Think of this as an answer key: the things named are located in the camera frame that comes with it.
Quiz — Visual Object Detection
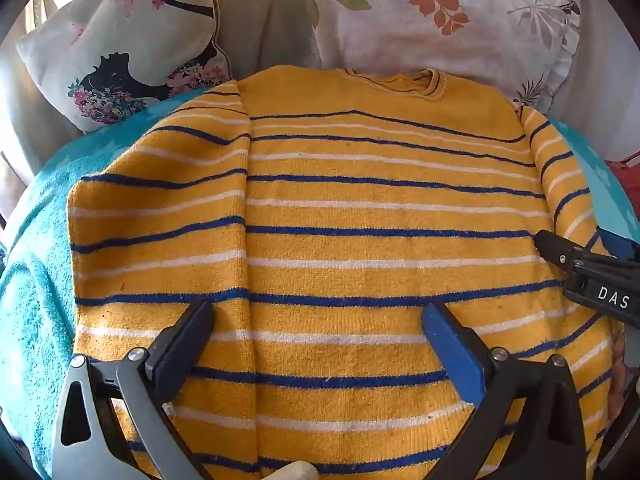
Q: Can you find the cream pillow black silhouette print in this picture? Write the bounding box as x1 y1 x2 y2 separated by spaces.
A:
15 0 236 135

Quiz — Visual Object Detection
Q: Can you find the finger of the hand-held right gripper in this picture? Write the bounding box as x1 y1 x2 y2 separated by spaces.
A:
597 227 640 261
534 230 608 275

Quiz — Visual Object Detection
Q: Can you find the red object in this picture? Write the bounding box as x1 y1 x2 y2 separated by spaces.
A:
602 157 640 181

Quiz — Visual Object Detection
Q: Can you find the teal fleece blanket orange star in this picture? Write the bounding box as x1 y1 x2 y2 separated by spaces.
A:
0 87 637 480

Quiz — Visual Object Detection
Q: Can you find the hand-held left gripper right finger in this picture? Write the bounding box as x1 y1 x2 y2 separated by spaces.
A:
421 301 589 480

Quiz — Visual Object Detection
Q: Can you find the white pillow leaf print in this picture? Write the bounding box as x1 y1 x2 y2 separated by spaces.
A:
285 0 583 116

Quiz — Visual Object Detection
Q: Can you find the cream rounded object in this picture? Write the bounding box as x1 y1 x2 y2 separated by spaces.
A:
272 461 318 480

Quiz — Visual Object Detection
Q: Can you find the yellow striped knit sweater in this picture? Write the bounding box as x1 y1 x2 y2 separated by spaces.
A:
66 65 626 480

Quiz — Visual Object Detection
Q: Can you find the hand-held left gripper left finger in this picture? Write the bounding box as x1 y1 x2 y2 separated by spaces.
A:
50 299 217 480

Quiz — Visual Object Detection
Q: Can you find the beige sofa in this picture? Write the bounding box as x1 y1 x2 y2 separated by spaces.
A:
0 0 640 221

